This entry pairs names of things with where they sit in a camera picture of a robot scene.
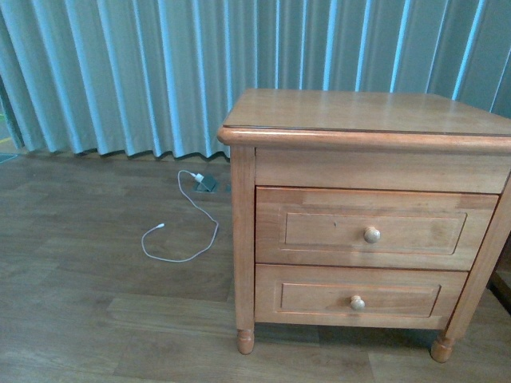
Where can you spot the wooden drawer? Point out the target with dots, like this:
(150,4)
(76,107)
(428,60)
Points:
(362,297)
(364,228)

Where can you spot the open metal floor socket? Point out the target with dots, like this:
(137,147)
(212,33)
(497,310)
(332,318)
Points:
(208,184)

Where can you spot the white plug adapter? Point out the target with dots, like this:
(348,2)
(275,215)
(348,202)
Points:
(198,177)

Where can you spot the light wooden nightstand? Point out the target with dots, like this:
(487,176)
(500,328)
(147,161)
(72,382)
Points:
(365,141)

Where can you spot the light blue pleated curtain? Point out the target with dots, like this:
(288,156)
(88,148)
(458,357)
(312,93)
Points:
(160,76)

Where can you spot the dark wooden side table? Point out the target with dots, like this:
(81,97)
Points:
(499,283)

